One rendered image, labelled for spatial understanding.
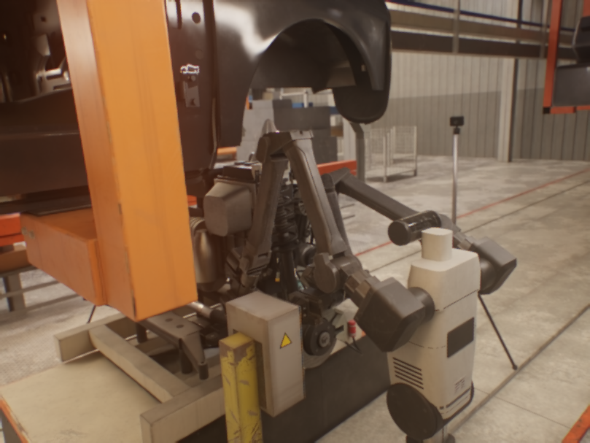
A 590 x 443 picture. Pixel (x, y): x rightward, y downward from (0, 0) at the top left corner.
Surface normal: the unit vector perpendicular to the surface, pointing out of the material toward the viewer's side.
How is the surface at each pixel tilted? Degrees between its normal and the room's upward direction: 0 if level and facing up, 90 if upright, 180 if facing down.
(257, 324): 90
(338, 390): 90
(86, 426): 0
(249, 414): 90
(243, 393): 90
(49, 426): 0
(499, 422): 0
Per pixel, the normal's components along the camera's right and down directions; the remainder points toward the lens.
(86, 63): -0.72, 0.20
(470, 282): 0.68, 0.14
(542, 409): -0.05, -0.97
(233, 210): 0.38, 0.20
